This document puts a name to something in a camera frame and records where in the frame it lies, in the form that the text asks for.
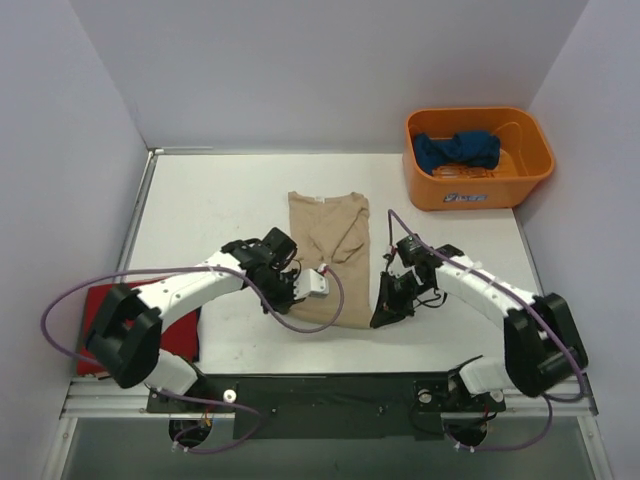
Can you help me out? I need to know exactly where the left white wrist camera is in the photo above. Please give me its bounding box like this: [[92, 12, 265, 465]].
[[293, 264, 330, 301]]

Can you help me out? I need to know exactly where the folded red t shirt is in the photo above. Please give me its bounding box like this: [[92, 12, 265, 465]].
[[76, 283, 201, 376]]

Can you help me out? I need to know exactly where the aluminium rail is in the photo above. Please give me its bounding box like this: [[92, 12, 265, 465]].
[[59, 370, 600, 420]]

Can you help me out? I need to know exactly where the orange plastic basket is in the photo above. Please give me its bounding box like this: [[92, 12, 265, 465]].
[[403, 106, 555, 211]]

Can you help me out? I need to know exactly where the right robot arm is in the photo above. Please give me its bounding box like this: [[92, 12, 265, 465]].
[[370, 235, 589, 409]]

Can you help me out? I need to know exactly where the crumpled blue t shirt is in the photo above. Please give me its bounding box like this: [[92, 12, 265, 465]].
[[413, 130, 501, 175]]

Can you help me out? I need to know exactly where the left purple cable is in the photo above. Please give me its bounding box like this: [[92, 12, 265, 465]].
[[38, 264, 346, 455]]

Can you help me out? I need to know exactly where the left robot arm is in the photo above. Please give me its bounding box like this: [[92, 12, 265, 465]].
[[86, 228, 316, 412]]

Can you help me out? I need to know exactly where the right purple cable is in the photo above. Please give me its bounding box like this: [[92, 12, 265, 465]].
[[387, 208, 591, 454]]

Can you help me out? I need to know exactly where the beige t shirt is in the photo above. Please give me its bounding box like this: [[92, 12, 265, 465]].
[[288, 191, 372, 329]]

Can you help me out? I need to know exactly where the purple cable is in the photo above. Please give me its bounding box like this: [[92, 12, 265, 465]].
[[38, 264, 346, 455], [387, 208, 591, 454]]

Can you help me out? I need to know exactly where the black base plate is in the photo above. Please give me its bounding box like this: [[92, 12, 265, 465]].
[[147, 372, 506, 440]]

